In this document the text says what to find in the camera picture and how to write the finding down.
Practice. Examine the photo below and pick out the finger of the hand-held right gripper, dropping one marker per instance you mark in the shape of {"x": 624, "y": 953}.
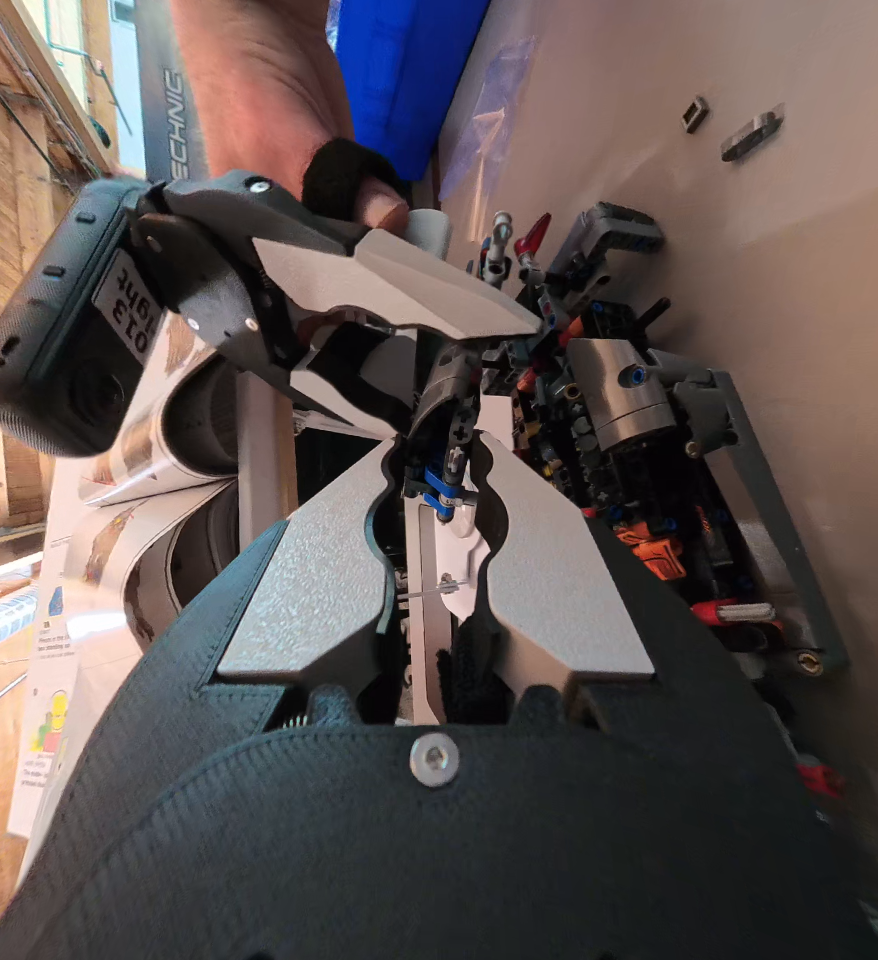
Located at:
{"x": 424, "y": 292}
{"x": 390, "y": 375}

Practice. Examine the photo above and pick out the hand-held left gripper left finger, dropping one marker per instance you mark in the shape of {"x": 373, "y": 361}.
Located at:
{"x": 296, "y": 592}

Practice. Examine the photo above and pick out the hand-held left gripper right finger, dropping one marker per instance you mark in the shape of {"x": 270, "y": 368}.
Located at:
{"x": 574, "y": 600}

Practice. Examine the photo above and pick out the lego instruction booklet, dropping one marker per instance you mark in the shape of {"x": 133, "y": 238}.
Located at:
{"x": 146, "y": 540}

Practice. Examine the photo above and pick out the large lego car chassis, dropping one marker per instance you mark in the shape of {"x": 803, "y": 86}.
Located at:
{"x": 619, "y": 390}

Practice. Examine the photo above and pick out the red translucent lego piece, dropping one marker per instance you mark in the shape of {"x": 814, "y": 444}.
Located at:
{"x": 535, "y": 236}

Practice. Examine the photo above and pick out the grey printed lego box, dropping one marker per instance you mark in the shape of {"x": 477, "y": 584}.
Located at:
{"x": 173, "y": 90}

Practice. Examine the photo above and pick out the small red lego piece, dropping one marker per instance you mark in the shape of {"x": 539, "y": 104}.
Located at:
{"x": 820, "y": 780}

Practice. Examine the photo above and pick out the person's right hand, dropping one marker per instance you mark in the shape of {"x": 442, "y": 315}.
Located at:
{"x": 259, "y": 82}

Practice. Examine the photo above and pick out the blue storage bin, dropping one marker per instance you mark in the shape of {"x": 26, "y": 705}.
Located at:
{"x": 401, "y": 75}

